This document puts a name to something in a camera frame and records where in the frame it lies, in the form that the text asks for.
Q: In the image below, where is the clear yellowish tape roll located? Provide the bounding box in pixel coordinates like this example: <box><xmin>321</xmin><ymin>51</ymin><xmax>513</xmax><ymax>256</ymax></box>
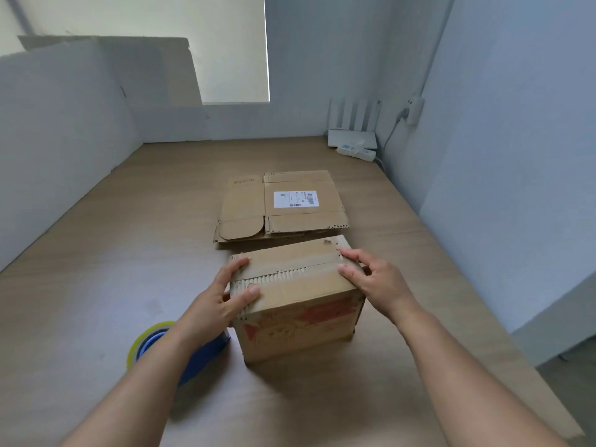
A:
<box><xmin>126</xmin><ymin>320</ymin><xmax>177</xmax><ymax>371</ymax></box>

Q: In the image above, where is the bright window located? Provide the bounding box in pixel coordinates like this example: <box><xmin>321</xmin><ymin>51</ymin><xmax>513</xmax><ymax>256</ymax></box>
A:
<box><xmin>0</xmin><ymin>0</ymin><xmax>271</xmax><ymax>106</ymax></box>

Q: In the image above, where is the blue tape dispenser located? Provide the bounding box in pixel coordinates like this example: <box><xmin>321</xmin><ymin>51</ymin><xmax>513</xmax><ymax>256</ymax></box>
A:
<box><xmin>139</xmin><ymin>328</ymin><xmax>232</xmax><ymax>387</ymax></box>

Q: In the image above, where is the tuck-flap cardboard box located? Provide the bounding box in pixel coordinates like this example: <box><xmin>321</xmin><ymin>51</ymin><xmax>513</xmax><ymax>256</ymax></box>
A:
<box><xmin>213</xmin><ymin>170</ymin><xmax>350</xmax><ymax>243</ymax></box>

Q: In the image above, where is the person's left hand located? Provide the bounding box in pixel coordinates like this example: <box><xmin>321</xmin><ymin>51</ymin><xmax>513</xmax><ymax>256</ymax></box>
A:
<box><xmin>179</xmin><ymin>256</ymin><xmax>261</xmax><ymax>343</ymax></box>

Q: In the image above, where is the white router with antennas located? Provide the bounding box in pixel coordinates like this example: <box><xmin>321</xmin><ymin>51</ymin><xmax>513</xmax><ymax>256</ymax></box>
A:
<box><xmin>327</xmin><ymin>98</ymin><xmax>382</xmax><ymax>150</ymax></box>

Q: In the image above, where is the person's right forearm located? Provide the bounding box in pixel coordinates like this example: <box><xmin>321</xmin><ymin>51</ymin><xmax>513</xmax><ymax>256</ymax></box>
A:
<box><xmin>395</xmin><ymin>307</ymin><xmax>571</xmax><ymax>447</ymax></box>

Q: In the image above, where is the person's right hand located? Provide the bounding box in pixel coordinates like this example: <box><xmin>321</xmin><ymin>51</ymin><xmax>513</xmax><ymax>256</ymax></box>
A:
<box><xmin>337</xmin><ymin>248</ymin><xmax>422</xmax><ymax>324</ymax></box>

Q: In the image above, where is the white power strip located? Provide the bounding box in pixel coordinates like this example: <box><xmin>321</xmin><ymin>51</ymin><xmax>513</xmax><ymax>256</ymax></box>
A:
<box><xmin>336</xmin><ymin>140</ymin><xmax>377</xmax><ymax>163</ymax></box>

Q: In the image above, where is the person's left forearm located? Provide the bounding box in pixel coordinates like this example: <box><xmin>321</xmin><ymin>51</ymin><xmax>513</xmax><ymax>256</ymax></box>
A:
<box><xmin>60</xmin><ymin>316</ymin><xmax>229</xmax><ymax>447</ymax></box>

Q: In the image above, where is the white-labelled cardboard box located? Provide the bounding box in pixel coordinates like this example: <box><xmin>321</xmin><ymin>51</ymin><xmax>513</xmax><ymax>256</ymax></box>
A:
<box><xmin>228</xmin><ymin>235</ymin><xmax>366</xmax><ymax>365</ymax></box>

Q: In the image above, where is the stack of cardboard boxes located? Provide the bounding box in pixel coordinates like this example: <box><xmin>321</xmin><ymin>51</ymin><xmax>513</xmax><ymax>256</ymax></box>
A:
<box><xmin>216</xmin><ymin>225</ymin><xmax>350</xmax><ymax>245</ymax></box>

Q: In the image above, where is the white foam partition board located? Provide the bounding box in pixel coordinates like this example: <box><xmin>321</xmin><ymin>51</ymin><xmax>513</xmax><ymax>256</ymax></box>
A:
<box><xmin>0</xmin><ymin>39</ymin><xmax>143</xmax><ymax>271</ymax></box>

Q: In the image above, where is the grey power cable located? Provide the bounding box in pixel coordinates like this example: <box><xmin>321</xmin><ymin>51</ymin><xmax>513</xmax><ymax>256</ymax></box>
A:
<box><xmin>376</xmin><ymin>109</ymin><xmax>410</xmax><ymax>173</ymax></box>

